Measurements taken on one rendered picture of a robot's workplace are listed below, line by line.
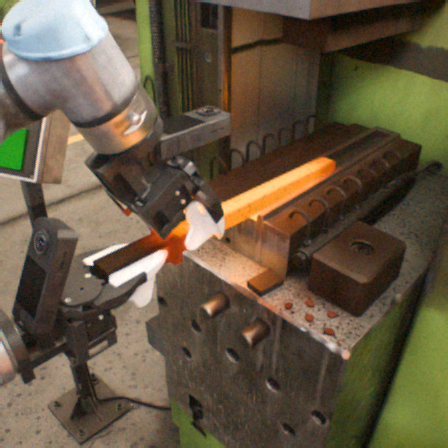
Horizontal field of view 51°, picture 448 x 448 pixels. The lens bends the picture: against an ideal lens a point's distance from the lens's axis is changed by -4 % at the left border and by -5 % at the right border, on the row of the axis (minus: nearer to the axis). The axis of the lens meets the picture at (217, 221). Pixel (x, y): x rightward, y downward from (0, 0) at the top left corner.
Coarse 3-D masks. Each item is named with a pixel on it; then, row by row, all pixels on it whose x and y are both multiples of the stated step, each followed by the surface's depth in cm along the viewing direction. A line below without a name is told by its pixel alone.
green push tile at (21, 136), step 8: (16, 136) 84; (24, 136) 83; (8, 144) 84; (16, 144) 84; (24, 144) 83; (0, 152) 85; (8, 152) 84; (16, 152) 84; (24, 152) 84; (0, 160) 85; (8, 160) 84; (16, 160) 84; (16, 168) 84
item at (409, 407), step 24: (432, 264) 67; (432, 288) 68; (432, 312) 69; (408, 336) 75; (432, 336) 71; (408, 360) 76; (432, 360) 73; (408, 384) 78; (432, 384) 74; (384, 408) 85; (408, 408) 80; (432, 408) 76; (384, 432) 87; (408, 432) 83; (432, 432) 78
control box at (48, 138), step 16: (0, 32) 85; (32, 128) 83; (48, 128) 84; (64, 128) 88; (32, 144) 84; (48, 144) 85; (64, 144) 89; (32, 160) 84; (48, 160) 86; (64, 160) 91; (16, 176) 85; (32, 176) 84; (48, 176) 87
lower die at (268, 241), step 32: (352, 128) 96; (384, 128) 94; (256, 160) 86; (288, 160) 84; (352, 160) 82; (416, 160) 90; (224, 192) 75; (320, 192) 74; (352, 192) 74; (256, 224) 69; (288, 224) 67; (320, 224) 70; (256, 256) 72; (288, 256) 67
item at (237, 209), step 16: (320, 160) 80; (288, 176) 74; (304, 176) 74; (320, 176) 78; (256, 192) 69; (272, 192) 69; (288, 192) 72; (224, 208) 65; (240, 208) 65; (256, 208) 68; (144, 240) 57; (160, 240) 57; (176, 240) 57; (112, 256) 54; (128, 256) 54; (144, 256) 55; (176, 256) 58; (112, 272) 52
